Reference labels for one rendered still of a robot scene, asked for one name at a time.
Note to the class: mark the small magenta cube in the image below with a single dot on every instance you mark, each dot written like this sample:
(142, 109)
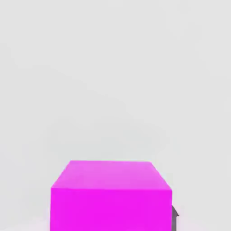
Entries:
(111, 207)

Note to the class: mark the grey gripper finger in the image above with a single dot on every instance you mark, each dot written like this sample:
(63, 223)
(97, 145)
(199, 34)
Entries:
(174, 220)

